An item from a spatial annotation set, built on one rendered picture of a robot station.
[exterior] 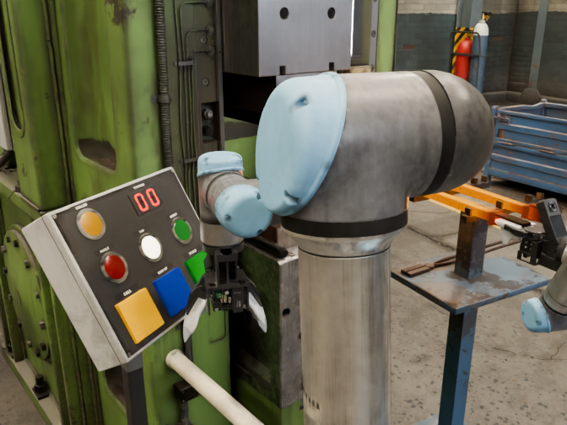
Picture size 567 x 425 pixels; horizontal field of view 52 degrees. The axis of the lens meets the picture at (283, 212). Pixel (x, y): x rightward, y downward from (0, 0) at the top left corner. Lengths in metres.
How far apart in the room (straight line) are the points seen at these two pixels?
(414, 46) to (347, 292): 9.03
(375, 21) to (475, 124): 1.33
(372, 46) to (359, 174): 1.38
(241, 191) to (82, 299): 0.35
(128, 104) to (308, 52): 0.45
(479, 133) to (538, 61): 10.10
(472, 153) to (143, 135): 0.99
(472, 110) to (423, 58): 9.10
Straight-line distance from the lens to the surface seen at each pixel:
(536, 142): 5.30
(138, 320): 1.05
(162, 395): 1.69
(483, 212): 1.63
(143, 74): 1.38
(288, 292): 1.52
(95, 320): 1.03
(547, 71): 10.53
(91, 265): 1.03
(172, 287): 1.12
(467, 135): 0.52
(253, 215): 0.84
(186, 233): 1.20
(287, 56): 1.43
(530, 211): 1.69
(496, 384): 2.74
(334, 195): 0.47
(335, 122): 0.46
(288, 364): 1.63
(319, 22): 1.49
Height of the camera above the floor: 1.51
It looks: 19 degrees down
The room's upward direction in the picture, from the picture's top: straight up
